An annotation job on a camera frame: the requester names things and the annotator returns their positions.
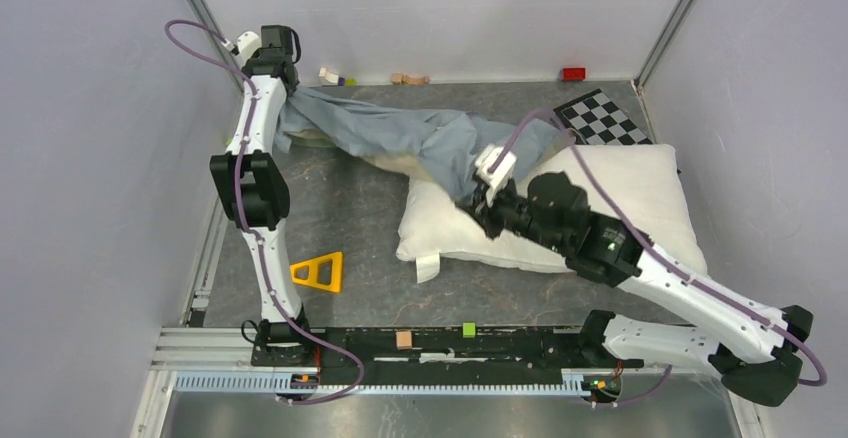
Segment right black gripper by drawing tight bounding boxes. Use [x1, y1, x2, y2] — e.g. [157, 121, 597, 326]
[455, 171, 565, 252]

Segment blue grey pillowcase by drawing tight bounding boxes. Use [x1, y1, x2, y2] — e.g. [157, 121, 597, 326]
[274, 85, 564, 203]

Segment white pillow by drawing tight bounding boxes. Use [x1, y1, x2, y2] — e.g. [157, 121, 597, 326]
[395, 142, 709, 285]

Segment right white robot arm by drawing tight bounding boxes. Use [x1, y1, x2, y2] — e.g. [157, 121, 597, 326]
[457, 172, 813, 407]

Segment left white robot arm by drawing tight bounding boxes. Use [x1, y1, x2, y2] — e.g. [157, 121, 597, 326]
[209, 25, 316, 367]

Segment white purple block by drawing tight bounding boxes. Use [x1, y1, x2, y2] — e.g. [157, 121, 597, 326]
[318, 67, 357, 87]

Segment tan wooden blocks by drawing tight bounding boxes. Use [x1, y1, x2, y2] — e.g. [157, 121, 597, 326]
[390, 73, 430, 85]

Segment black white checkerboard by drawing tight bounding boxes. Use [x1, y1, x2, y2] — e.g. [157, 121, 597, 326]
[554, 89, 653, 146]

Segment tan wooden cube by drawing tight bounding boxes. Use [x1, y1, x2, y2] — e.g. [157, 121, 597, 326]
[395, 330, 413, 350]

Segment red lego brick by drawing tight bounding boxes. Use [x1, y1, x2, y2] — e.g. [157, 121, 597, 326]
[560, 67, 587, 82]

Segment yellow triangle piece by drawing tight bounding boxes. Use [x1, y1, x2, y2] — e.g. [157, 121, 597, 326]
[290, 251, 344, 294]

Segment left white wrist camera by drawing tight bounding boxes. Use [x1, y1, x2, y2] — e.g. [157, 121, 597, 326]
[231, 31, 262, 65]

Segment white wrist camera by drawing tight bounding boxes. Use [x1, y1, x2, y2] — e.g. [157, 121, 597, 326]
[231, 31, 262, 65]
[474, 144, 517, 205]

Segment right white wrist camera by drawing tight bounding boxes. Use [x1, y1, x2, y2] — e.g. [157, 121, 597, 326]
[474, 144, 517, 205]

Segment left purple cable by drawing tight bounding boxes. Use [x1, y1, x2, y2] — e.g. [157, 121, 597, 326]
[164, 19, 366, 407]

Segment green cube on rail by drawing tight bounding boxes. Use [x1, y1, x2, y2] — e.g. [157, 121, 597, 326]
[461, 322, 477, 339]

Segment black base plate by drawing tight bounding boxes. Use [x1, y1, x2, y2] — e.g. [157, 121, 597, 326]
[273, 326, 644, 385]

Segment white toothed rail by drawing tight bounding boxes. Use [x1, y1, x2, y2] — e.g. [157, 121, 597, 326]
[173, 371, 618, 398]

